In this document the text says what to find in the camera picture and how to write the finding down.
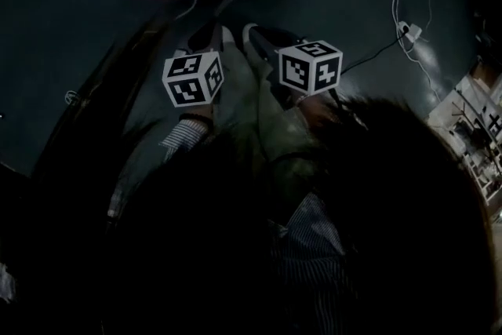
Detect cluttered white shelf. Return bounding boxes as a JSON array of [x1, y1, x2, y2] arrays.
[[425, 58, 502, 207]]

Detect white cable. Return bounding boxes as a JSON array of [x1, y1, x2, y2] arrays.
[[374, 0, 444, 101]]

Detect person's light trousers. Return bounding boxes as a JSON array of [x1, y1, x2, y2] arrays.
[[213, 42, 326, 209]]

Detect white power strip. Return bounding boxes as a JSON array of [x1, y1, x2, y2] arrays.
[[396, 20, 424, 45]]

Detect person's left forearm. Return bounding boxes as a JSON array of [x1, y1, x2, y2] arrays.
[[158, 112, 216, 164]]

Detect black cable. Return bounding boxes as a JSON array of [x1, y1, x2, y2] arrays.
[[340, 31, 411, 76]]

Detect person's shoe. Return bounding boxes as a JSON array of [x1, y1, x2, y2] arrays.
[[172, 24, 236, 56], [241, 22, 311, 64]]

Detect person's right shoe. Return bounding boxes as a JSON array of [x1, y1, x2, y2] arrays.
[[241, 22, 311, 64]]

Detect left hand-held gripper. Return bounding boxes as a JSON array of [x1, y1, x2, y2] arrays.
[[161, 24, 225, 108]]

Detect black wrist band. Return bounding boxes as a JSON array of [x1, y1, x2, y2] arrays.
[[178, 112, 215, 127]]

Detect person's right forearm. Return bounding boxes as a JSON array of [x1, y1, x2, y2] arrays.
[[294, 92, 346, 138]]

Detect person's left shoe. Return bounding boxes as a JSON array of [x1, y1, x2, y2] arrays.
[[172, 24, 236, 56]]

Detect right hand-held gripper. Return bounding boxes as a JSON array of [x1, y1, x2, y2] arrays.
[[248, 25, 344, 96]]

